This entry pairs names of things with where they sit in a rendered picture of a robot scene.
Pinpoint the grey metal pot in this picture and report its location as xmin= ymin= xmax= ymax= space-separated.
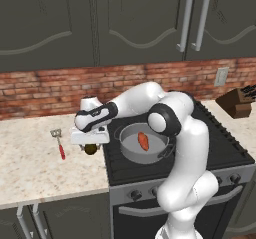
xmin=114 ymin=122 xmax=176 ymax=166

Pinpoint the black oven door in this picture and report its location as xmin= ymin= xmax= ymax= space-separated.
xmin=112 ymin=184 xmax=248 ymax=239

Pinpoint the silver wall cupboard handle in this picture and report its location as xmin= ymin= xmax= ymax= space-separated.
xmin=176 ymin=0 xmax=196 ymax=53
xmin=190 ymin=0 xmax=213 ymax=53

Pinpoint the dark grey wall cupboard door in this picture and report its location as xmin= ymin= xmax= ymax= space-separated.
xmin=184 ymin=0 xmax=256 ymax=63
xmin=95 ymin=0 xmax=186 ymax=68
xmin=0 ymin=0 xmax=98 ymax=73

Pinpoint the dark grey base cupboard door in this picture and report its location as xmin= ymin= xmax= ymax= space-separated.
xmin=228 ymin=178 xmax=256 ymax=235
xmin=0 ymin=206 xmax=35 ymax=239
xmin=27 ymin=192 xmax=112 ymax=239

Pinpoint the grey wall socket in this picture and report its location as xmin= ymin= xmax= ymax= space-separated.
xmin=213 ymin=66 xmax=230 ymax=88

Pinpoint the silver oven door handle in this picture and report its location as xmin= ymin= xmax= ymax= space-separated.
xmin=117 ymin=184 xmax=245 ymax=218

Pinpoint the dark green avocado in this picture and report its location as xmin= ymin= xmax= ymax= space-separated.
xmin=83 ymin=143 xmax=99 ymax=156

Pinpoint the red handled metal spatula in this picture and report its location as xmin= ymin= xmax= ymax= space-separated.
xmin=49 ymin=128 xmax=67 ymax=161

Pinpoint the brown wooden knife block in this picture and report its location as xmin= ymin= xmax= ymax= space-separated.
xmin=215 ymin=84 xmax=256 ymax=119

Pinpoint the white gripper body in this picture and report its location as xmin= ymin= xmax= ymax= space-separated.
xmin=69 ymin=126 xmax=111 ymax=146

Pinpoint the black and silver stove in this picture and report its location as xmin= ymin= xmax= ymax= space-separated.
xmin=101 ymin=97 xmax=256 ymax=239

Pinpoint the silver base cupboard handle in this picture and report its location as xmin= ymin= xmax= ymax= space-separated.
xmin=15 ymin=204 xmax=33 ymax=239
xmin=30 ymin=202 xmax=48 ymax=239

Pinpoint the orange sweet potato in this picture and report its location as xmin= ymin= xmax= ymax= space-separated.
xmin=137 ymin=131 xmax=151 ymax=152

